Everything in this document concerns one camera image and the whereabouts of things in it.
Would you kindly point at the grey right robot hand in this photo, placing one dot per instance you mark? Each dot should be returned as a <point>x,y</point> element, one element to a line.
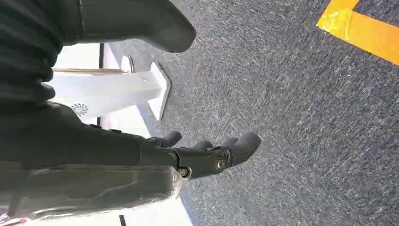
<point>78,143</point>

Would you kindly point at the white table leg with foot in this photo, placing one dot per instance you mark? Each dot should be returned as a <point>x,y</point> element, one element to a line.
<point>124,90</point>

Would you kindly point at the thin wooden strip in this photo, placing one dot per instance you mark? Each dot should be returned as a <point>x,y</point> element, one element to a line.
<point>90,71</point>

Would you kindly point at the black vertical bar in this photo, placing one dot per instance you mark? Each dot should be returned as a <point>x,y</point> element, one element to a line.
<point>101,54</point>

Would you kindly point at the red and white printed item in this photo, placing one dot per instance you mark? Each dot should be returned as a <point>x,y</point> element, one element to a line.
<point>11,221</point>

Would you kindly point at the ribbed grey right arm sleeve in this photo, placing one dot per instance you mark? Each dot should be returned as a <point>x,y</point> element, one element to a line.
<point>25,46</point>

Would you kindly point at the yellow floor tape strip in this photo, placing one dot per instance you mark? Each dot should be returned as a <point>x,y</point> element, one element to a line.
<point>364,31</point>

